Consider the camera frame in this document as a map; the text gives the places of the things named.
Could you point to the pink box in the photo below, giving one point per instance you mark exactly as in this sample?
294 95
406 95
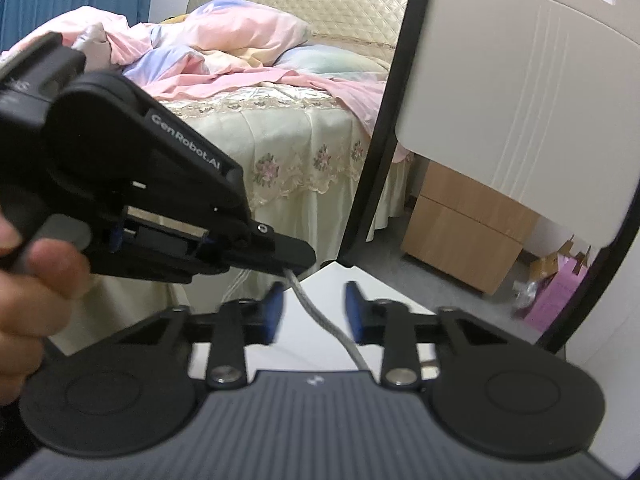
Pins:
557 295

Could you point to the brown cardboard box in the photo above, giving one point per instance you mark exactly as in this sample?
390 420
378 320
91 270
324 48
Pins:
547 262

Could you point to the white chair with black frame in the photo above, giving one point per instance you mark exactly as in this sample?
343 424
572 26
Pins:
515 85

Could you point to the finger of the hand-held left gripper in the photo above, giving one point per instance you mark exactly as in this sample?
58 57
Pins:
280 252
160 267

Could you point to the pink pastel duvet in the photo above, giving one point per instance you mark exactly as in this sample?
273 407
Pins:
230 40

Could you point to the cream quilted bed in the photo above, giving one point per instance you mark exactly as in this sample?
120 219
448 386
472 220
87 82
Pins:
300 150

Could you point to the crumpled clear plastic bag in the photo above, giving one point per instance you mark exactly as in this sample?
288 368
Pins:
527 297

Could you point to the pastel pillow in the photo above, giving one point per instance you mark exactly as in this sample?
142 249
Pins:
330 60

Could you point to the silver padded jacket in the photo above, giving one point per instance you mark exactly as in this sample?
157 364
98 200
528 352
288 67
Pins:
90 39

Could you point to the white shoelace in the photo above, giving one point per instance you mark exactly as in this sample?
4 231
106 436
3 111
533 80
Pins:
320 317

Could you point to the person's left hand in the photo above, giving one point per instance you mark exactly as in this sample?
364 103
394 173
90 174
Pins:
35 300

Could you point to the wooden nightstand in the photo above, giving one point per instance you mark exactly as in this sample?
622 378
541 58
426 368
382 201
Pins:
465 230

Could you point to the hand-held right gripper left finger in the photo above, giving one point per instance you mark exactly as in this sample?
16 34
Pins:
274 312

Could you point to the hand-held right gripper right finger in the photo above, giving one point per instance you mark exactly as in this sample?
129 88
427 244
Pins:
354 312

